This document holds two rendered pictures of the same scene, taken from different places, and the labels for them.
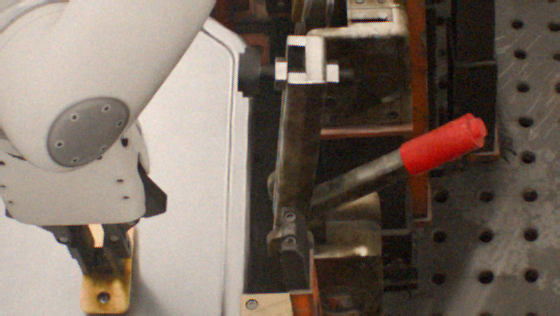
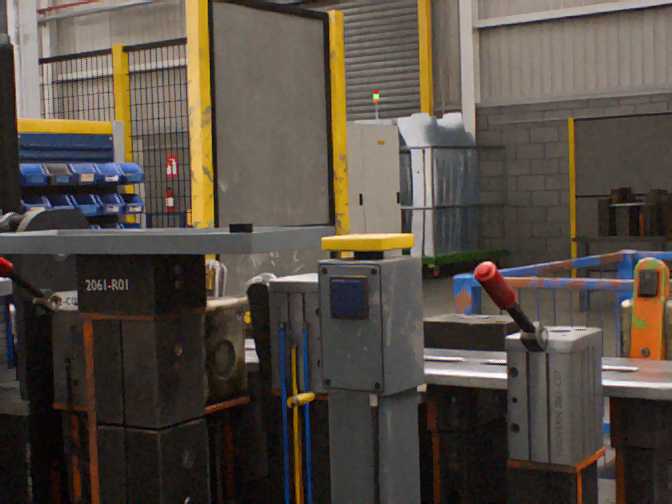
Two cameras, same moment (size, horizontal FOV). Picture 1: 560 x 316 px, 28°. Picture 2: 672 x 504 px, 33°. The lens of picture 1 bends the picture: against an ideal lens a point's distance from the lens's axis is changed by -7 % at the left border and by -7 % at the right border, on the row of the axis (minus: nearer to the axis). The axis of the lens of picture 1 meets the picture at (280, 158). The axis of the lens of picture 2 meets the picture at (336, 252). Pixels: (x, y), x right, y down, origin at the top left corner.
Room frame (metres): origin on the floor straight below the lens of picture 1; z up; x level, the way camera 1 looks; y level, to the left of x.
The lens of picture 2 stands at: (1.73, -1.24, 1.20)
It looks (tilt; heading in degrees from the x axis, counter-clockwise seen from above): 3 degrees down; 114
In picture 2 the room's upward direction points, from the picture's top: 2 degrees counter-clockwise
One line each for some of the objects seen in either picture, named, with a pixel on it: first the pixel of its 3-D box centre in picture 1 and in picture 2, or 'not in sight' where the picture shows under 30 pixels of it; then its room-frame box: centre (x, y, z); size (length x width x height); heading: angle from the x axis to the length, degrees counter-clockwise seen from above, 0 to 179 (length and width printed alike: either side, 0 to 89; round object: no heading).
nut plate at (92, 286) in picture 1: (105, 260); not in sight; (0.46, 0.14, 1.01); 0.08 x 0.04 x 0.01; 172
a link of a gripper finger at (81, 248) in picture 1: (63, 234); not in sight; (0.46, 0.16, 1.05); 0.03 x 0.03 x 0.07; 81
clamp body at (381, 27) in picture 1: (371, 155); not in sight; (0.60, -0.08, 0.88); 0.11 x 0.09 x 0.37; 82
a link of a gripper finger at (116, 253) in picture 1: (126, 232); not in sight; (0.46, 0.11, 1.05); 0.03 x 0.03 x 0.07; 81
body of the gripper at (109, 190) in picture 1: (61, 153); not in sight; (0.46, 0.14, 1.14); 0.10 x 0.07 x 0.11; 81
